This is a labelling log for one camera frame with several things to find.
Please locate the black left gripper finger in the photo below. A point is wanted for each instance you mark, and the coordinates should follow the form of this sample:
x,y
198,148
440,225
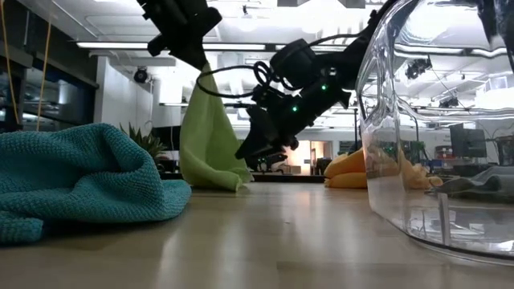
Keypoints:
x,y
201,46
190,52

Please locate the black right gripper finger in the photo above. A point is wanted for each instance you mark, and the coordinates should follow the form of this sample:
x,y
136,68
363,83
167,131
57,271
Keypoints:
x,y
261,128
277,147

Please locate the lime green microfiber towel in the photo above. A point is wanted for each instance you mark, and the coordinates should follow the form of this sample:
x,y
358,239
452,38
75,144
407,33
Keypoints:
x,y
209,140

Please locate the orange microfiber towel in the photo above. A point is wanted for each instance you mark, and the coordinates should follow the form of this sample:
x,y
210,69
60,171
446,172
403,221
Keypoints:
x,y
345,168

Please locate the teal microfiber towel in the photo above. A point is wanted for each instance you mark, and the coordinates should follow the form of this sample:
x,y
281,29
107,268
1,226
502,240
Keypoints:
x,y
80,180

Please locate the clear plastic bin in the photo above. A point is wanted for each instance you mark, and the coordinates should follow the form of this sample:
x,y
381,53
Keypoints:
x,y
441,225

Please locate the grey microfiber towel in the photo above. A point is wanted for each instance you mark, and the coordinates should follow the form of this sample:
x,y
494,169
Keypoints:
x,y
482,184

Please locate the background black robot arm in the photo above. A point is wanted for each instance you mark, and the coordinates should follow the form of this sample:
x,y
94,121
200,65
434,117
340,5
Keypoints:
x,y
273,162

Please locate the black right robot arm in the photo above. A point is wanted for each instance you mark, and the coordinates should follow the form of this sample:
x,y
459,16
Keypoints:
x,y
353,52

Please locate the black computer monitor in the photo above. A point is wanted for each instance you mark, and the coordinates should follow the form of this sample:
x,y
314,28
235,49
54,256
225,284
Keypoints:
x,y
467,142
166,138

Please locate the small potted succulent plant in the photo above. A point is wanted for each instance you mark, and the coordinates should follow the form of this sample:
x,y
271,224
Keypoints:
x,y
146,142

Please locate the black aluminium table frame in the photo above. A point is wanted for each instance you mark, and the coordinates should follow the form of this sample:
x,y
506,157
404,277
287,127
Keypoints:
x,y
289,177

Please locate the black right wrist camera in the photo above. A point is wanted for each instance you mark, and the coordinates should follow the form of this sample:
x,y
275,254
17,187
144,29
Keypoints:
x,y
293,62

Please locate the black dome ceiling camera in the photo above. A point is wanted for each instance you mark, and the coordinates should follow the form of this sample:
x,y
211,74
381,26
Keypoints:
x,y
141,75

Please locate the black ceiling camera rig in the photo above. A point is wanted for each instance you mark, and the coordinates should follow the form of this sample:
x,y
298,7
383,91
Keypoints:
x,y
417,68

